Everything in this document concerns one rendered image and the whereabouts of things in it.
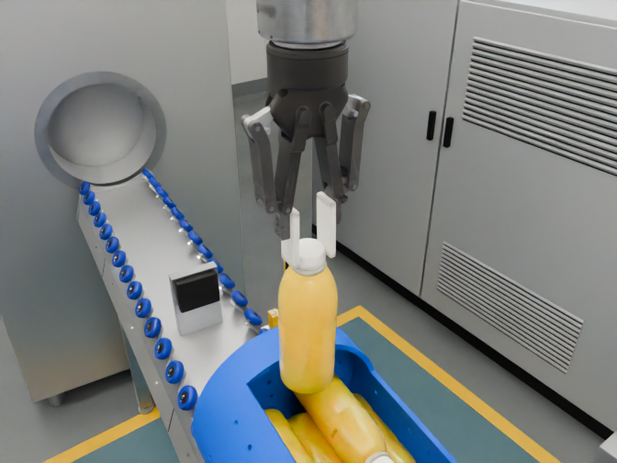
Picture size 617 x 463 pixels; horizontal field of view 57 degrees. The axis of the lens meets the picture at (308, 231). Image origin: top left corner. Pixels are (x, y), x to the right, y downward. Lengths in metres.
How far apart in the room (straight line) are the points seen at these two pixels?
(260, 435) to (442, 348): 1.98
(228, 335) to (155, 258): 0.38
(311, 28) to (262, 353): 0.46
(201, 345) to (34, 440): 1.31
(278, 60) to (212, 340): 0.86
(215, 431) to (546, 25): 1.61
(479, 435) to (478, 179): 0.97
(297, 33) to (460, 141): 1.83
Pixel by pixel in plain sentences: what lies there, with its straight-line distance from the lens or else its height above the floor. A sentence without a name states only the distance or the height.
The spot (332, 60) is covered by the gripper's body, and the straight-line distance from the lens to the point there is 0.51.
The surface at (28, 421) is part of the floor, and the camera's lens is 2.56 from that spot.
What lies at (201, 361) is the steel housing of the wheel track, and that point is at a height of 0.93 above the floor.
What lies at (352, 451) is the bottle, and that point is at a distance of 0.81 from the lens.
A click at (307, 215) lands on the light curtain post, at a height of 1.06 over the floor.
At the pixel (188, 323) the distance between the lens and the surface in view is 1.28.
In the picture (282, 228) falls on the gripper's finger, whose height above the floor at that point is 1.47.
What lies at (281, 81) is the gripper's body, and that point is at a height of 1.63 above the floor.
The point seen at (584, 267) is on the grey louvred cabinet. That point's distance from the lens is 2.14.
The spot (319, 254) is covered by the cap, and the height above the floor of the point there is 1.43.
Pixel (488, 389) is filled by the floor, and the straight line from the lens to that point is 2.53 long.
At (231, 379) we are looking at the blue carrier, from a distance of 0.80.
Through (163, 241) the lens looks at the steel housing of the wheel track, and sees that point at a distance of 1.63.
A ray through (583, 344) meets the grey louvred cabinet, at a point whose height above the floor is 0.38.
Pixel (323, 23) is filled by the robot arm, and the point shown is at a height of 1.68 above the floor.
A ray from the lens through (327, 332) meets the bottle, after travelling 0.67.
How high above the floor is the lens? 1.78
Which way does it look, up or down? 32 degrees down
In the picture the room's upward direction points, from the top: straight up
